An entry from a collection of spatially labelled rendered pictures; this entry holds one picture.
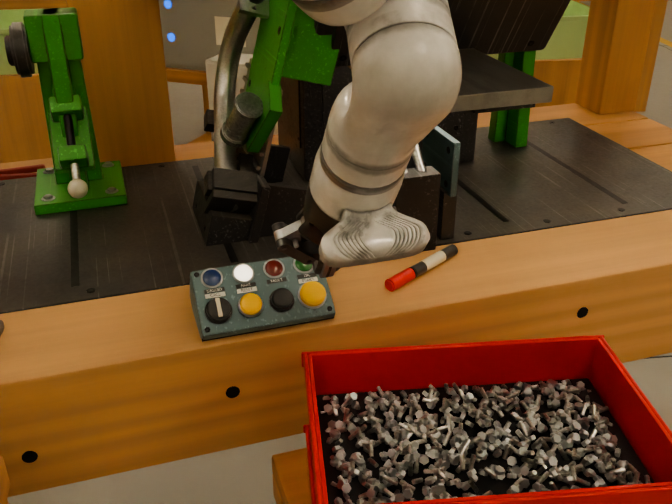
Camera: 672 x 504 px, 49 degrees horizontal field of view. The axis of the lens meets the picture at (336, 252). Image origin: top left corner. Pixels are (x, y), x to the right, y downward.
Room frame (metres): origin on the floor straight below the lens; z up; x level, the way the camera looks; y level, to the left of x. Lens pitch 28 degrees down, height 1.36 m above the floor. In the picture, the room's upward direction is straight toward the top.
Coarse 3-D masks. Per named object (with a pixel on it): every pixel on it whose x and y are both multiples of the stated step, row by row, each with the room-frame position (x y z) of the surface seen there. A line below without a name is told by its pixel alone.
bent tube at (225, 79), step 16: (240, 0) 0.98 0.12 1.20; (256, 0) 1.02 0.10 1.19; (240, 16) 1.00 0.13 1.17; (256, 16) 0.98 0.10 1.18; (240, 32) 1.02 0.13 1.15; (224, 48) 1.04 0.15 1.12; (240, 48) 1.04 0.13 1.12; (224, 64) 1.04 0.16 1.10; (224, 80) 1.03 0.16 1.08; (224, 96) 1.02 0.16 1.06; (224, 112) 1.00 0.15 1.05; (224, 144) 0.96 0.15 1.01; (224, 160) 0.94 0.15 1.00
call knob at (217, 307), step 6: (210, 300) 0.68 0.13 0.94; (216, 300) 0.67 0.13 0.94; (222, 300) 0.68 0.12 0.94; (210, 306) 0.67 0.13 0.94; (216, 306) 0.67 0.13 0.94; (222, 306) 0.67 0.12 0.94; (228, 306) 0.67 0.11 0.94; (210, 312) 0.66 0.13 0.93; (216, 312) 0.66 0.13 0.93; (222, 312) 0.67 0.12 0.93; (228, 312) 0.67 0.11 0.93; (210, 318) 0.66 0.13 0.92; (216, 318) 0.66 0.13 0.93; (222, 318) 0.66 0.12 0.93
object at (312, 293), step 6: (306, 282) 0.71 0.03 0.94; (312, 282) 0.71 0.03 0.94; (318, 282) 0.72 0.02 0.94; (306, 288) 0.70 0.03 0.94; (312, 288) 0.70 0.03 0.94; (318, 288) 0.71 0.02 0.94; (324, 288) 0.71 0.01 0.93; (300, 294) 0.70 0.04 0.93; (306, 294) 0.70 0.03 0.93; (312, 294) 0.70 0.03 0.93; (318, 294) 0.70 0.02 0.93; (324, 294) 0.70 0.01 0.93; (306, 300) 0.69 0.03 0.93; (312, 300) 0.69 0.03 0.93; (318, 300) 0.69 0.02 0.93; (312, 306) 0.69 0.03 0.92
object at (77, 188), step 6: (72, 168) 0.98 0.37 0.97; (78, 168) 0.99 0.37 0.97; (72, 174) 0.98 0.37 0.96; (78, 174) 0.98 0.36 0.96; (72, 180) 0.97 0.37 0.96; (78, 180) 0.97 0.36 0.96; (72, 186) 0.96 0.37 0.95; (78, 186) 0.96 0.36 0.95; (84, 186) 0.96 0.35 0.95; (72, 192) 0.95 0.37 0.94; (78, 192) 0.95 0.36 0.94; (84, 192) 0.96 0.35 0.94; (78, 198) 0.96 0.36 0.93
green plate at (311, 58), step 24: (288, 0) 0.92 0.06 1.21; (264, 24) 1.00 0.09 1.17; (288, 24) 0.92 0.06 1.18; (312, 24) 0.94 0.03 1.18; (264, 48) 0.97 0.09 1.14; (288, 48) 0.93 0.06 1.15; (312, 48) 0.94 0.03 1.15; (264, 72) 0.95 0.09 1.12; (288, 72) 0.93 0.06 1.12; (312, 72) 0.94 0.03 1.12
